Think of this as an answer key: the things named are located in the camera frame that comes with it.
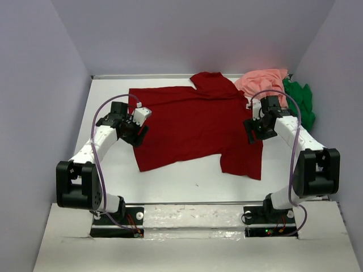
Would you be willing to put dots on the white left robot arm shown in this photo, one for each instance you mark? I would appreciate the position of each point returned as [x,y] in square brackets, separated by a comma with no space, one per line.
[79,181]

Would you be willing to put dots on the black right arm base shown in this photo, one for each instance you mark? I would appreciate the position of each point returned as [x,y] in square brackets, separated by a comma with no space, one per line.
[260,223]

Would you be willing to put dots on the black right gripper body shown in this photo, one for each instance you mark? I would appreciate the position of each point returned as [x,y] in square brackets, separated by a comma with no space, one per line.
[265,132]

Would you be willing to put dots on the aluminium front rail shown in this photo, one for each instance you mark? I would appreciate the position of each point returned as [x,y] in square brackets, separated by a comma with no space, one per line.
[197,203]

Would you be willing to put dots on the dark red t shirt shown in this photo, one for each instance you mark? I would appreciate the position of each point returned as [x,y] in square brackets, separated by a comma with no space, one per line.
[191,122]

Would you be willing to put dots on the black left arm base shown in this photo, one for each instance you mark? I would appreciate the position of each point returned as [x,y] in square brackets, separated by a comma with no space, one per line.
[129,226]

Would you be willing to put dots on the pink crumpled t shirt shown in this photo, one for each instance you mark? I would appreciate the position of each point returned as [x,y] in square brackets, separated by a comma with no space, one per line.
[260,80]

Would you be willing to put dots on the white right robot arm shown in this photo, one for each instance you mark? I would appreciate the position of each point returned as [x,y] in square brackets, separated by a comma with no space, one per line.
[314,168]

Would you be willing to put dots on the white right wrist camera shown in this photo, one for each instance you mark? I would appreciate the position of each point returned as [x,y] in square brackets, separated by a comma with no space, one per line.
[256,109]

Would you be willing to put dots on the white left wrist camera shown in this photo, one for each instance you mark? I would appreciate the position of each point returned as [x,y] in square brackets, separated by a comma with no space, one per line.
[140,115]

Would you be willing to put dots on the green crumpled t shirt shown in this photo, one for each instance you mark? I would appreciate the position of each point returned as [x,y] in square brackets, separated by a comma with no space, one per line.
[304,99]

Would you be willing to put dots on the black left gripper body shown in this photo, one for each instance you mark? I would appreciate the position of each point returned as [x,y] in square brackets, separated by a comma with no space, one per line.
[131,131]

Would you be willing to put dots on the white front cover board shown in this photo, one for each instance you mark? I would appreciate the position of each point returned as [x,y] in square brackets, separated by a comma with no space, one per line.
[197,238]

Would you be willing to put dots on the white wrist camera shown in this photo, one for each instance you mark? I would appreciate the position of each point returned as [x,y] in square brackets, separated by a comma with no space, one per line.
[140,115]
[256,109]

